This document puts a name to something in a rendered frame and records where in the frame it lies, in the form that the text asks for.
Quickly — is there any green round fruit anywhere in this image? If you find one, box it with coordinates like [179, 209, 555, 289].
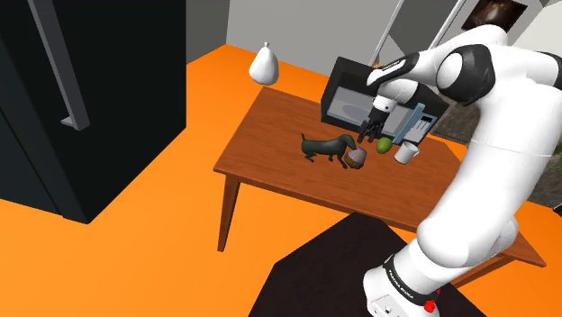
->
[376, 136, 394, 156]

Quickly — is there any brown cupcake with lilac top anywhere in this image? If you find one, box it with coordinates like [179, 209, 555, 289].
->
[343, 146, 368, 170]

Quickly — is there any white cup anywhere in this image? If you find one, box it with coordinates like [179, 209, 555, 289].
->
[394, 140, 421, 166]

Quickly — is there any black microwave oven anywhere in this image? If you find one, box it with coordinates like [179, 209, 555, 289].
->
[320, 56, 449, 147]

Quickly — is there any dark dog figure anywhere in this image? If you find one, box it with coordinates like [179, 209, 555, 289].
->
[300, 132, 358, 169]

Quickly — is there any brown wooden table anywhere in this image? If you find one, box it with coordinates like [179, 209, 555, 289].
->
[213, 86, 548, 289]

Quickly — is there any white tied bag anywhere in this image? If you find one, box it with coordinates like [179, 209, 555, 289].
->
[248, 41, 280, 86]

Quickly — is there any dark robot stand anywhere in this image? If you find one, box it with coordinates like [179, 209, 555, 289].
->
[247, 212, 487, 317]

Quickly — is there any dark wall picture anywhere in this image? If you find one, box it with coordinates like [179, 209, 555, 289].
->
[460, 0, 529, 33]

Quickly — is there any black refrigerator with grey handle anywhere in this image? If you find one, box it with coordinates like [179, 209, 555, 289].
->
[0, 0, 187, 225]

